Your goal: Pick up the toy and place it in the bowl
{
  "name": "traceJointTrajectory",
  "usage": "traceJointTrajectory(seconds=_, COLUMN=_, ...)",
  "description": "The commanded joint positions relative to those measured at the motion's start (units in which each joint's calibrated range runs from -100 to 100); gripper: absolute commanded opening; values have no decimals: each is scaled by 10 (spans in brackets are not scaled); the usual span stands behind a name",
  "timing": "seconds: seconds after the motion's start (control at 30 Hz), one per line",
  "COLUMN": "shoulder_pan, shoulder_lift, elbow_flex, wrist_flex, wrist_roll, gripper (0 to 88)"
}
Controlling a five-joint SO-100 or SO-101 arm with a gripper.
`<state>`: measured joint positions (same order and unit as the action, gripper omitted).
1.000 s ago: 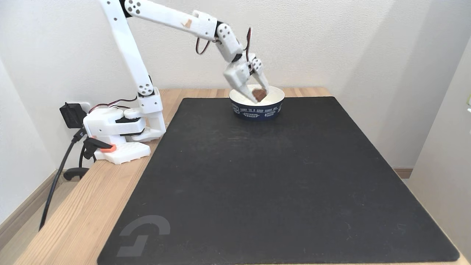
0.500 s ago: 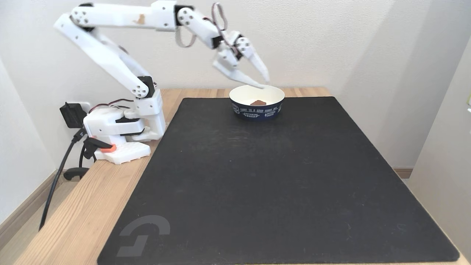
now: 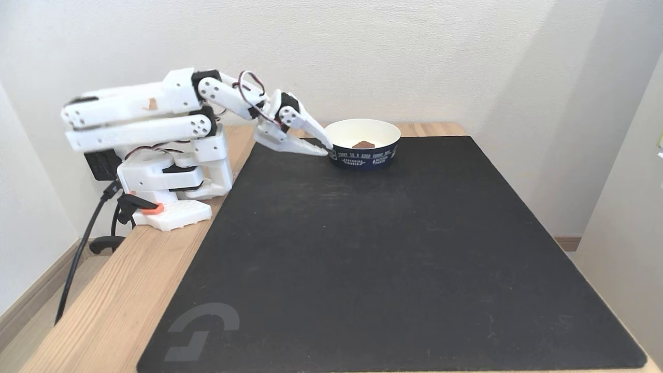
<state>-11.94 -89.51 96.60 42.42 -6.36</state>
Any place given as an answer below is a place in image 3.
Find black printed paper bowl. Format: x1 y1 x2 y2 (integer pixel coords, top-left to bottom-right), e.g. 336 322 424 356
325 119 402 170

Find black desk mat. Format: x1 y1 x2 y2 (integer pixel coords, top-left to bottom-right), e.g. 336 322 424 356
136 136 648 372

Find black orange table clamp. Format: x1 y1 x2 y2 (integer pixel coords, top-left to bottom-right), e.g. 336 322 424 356
89 193 165 255

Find thin servo wire loop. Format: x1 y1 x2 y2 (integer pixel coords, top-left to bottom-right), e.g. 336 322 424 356
232 71 283 127

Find black power cable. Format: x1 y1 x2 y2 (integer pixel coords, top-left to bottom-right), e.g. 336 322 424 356
54 181 122 326

